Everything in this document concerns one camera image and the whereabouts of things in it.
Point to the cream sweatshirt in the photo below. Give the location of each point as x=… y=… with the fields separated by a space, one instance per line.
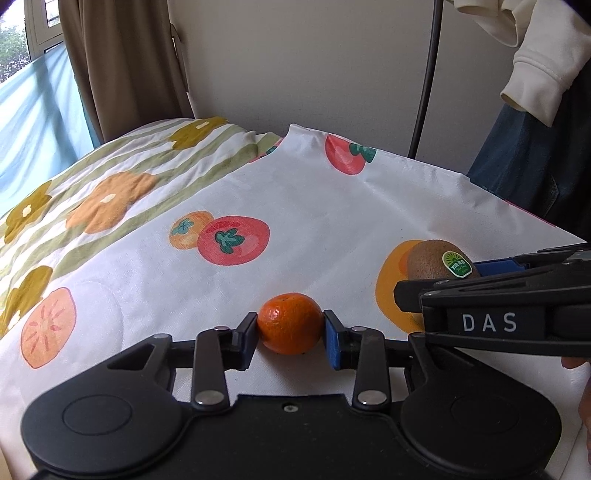
x=545 y=69

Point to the window frame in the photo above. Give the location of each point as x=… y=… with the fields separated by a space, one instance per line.
x=40 y=32

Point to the light blue curtain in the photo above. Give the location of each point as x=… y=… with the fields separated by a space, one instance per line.
x=41 y=124

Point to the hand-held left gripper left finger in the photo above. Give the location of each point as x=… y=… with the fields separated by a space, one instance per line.
x=248 y=353

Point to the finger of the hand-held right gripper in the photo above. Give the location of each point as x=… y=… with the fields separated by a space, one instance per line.
x=498 y=267
x=461 y=286

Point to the blue jeans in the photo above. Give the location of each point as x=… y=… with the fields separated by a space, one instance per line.
x=531 y=175

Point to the white persimmon-print cloth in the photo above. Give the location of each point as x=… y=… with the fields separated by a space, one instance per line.
x=323 y=221

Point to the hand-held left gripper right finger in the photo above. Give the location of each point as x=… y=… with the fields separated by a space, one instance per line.
x=333 y=341

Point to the person's right hand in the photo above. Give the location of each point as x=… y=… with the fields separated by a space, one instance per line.
x=577 y=363

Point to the small mandarin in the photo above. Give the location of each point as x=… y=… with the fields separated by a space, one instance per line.
x=290 y=323

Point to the brown kiwi with sticker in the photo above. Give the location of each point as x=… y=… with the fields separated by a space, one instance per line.
x=425 y=263

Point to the brown curtain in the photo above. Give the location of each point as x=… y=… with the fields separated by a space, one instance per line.
x=124 y=60

